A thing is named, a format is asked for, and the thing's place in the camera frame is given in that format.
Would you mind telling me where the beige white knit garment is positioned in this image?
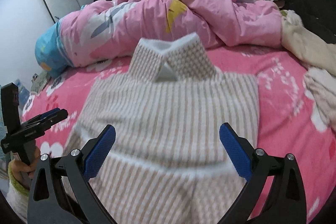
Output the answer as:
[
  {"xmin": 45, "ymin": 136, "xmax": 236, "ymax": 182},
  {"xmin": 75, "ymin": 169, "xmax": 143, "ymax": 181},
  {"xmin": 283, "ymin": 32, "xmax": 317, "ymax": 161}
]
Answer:
[{"xmin": 67, "ymin": 34, "xmax": 259, "ymax": 223}]

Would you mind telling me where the left hand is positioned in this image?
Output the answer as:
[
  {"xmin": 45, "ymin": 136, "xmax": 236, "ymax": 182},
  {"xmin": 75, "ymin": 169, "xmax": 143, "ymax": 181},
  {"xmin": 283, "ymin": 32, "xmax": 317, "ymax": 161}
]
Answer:
[{"xmin": 9, "ymin": 147, "xmax": 41, "ymax": 189}]

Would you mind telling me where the green cuffed left sleeve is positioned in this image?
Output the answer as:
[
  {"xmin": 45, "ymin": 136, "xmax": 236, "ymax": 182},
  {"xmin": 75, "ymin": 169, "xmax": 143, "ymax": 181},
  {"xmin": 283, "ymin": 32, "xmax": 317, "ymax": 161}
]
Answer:
[{"xmin": 6, "ymin": 160, "xmax": 30, "ymax": 223}]

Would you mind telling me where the blue white box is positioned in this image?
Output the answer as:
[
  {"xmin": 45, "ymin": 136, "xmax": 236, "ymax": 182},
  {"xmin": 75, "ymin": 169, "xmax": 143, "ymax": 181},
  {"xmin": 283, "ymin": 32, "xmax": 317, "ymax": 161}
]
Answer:
[{"xmin": 14, "ymin": 79, "xmax": 30, "ymax": 110}]

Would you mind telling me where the pink floral bed blanket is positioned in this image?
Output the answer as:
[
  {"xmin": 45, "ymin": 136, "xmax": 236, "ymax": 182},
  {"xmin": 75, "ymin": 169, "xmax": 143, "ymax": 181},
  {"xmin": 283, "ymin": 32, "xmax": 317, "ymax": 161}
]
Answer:
[{"xmin": 23, "ymin": 46, "xmax": 335, "ymax": 223}]

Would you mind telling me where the cream fleece garment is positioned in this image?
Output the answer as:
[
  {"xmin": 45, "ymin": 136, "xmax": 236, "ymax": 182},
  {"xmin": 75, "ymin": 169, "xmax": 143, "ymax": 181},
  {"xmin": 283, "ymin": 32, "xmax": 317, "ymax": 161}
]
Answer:
[{"xmin": 281, "ymin": 10, "xmax": 335, "ymax": 132}]

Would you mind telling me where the pink floral duvet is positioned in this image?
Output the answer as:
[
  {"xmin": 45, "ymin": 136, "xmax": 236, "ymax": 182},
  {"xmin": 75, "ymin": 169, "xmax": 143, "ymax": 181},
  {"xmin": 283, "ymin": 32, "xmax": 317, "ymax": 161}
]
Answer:
[{"xmin": 35, "ymin": 0, "xmax": 282, "ymax": 78}]

